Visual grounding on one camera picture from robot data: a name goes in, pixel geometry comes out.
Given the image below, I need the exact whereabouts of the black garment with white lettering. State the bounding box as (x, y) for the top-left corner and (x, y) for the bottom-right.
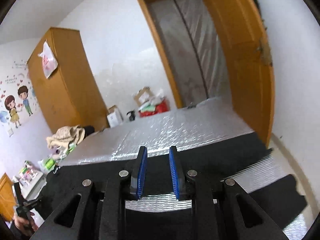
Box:
(37, 132), (308, 240)

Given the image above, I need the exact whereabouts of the plastic zipper door curtain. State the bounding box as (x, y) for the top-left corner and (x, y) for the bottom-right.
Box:
(148, 0), (232, 107)

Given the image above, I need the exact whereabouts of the person's left hand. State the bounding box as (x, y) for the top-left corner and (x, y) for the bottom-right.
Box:
(14, 212), (39, 237)

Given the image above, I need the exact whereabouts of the green tissue pack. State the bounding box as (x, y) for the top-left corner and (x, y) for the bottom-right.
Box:
(37, 154), (60, 174)

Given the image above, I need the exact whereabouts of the beige floral cloth pile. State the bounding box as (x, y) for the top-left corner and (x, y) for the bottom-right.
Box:
(46, 125), (85, 150)

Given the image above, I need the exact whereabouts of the small white cardboard box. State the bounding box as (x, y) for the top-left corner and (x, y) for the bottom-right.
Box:
(107, 105), (124, 128)

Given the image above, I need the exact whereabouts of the wooden wardrobe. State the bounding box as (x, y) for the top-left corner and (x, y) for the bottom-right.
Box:
(27, 27), (109, 133)

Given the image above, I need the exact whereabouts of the brown cardboard box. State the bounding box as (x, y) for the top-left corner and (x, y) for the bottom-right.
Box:
(133, 86), (154, 107)

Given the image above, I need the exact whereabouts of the white plastic bag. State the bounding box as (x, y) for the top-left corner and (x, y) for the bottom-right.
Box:
(38, 41), (58, 79)

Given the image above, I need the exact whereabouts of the wooden door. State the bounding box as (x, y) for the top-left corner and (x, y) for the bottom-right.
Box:
(203, 0), (274, 145)

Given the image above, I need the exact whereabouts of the cartoon couple wall sticker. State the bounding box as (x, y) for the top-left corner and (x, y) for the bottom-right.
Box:
(1, 60), (40, 137)

